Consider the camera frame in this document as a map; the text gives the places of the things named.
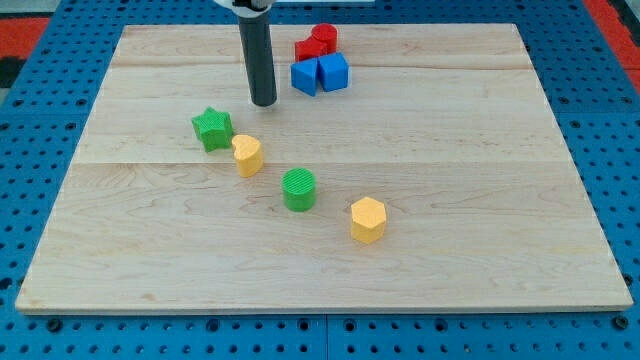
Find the red cylinder block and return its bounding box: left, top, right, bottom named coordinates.
left=311, top=23, right=338, bottom=54

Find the red angular block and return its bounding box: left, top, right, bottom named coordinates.
left=294, top=37, right=327, bottom=62

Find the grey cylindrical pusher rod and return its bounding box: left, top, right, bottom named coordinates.
left=239, top=10, right=277, bottom=107

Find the yellow hexagon block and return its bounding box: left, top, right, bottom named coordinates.
left=350, top=197, right=387, bottom=244

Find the wooden board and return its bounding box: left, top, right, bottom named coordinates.
left=15, top=23, right=633, bottom=315

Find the yellow heart block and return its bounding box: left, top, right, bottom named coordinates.
left=232, top=134, right=264, bottom=178

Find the green star block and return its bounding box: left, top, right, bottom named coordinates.
left=191, top=107, right=234, bottom=152

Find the blue triangle block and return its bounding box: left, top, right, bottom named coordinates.
left=290, top=58, right=318, bottom=96

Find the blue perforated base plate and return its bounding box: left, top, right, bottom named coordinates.
left=1, top=0, right=639, bottom=359

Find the blue cube block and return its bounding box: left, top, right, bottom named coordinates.
left=318, top=52, right=349, bottom=92

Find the green cylinder block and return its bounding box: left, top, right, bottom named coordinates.
left=281, top=168, right=316, bottom=212

